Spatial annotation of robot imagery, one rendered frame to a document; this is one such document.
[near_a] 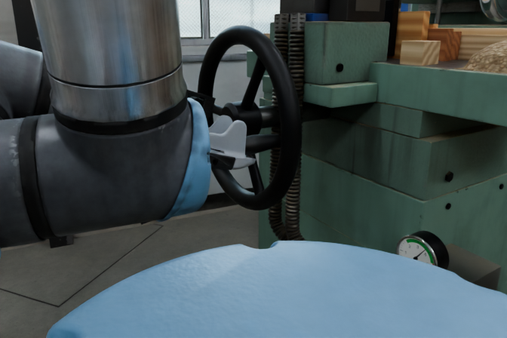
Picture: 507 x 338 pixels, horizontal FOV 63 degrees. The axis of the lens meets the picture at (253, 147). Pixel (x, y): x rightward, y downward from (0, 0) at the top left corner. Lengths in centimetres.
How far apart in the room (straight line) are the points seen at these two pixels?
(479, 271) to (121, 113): 56
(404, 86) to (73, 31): 49
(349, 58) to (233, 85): 149
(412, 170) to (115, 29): 50
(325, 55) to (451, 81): 17
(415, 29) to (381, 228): 32
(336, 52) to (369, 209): 27
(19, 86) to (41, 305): 140
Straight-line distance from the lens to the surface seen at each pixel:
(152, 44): 25
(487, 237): 85
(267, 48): 57
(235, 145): 50
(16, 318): 172
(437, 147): 63
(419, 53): 63
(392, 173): 67
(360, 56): 66
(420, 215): 66
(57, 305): 172
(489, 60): 59
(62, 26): 25
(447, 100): 60
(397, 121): 65
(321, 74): 61
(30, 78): 40
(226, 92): 209
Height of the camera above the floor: 95
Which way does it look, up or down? 16 degrees down
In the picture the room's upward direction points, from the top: straight up
